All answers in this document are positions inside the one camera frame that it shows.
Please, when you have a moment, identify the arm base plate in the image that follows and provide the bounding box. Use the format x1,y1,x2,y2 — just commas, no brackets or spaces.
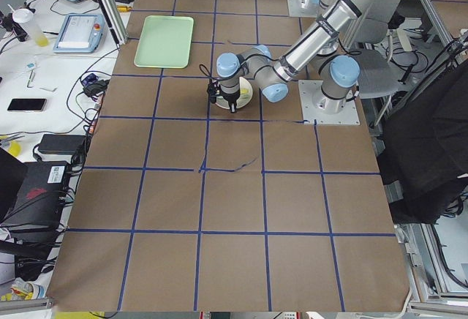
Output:
287,0,322,18
298,80,360,126

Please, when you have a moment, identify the black computer case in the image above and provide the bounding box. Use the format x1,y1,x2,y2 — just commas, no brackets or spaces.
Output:
1,149,69,260

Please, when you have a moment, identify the blue teach pendant near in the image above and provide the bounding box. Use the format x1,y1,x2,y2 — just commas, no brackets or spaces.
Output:
53,13,105,53

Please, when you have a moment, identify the grey office chair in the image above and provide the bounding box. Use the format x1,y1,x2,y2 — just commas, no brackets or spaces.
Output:
343,0,407,100

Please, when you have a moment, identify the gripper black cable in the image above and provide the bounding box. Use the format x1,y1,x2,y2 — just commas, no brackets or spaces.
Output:
198,63,220,104

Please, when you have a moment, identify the black cloth cover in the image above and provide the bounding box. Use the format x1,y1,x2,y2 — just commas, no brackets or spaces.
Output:
377,62,467,224

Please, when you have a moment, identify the aluminium frame post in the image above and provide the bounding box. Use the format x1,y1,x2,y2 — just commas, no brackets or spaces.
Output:
97,0,128,45

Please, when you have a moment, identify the plastic squeeze bottle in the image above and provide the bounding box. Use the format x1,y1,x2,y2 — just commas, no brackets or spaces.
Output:
12,8,49,47

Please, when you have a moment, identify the white round plate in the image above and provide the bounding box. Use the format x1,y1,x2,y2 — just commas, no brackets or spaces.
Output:
215,77,254,110

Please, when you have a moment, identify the mint green tray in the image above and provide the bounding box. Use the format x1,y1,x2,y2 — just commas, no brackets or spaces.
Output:
134,15,194,69

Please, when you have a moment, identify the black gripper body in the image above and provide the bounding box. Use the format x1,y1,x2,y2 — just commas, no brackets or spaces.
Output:
218,84,240,106

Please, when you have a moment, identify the black smartphone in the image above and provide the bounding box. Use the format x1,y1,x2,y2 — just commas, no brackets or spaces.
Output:
7,98,47,112

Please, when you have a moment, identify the black power adapter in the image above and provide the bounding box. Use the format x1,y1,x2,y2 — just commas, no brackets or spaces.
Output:
37,134,85,155

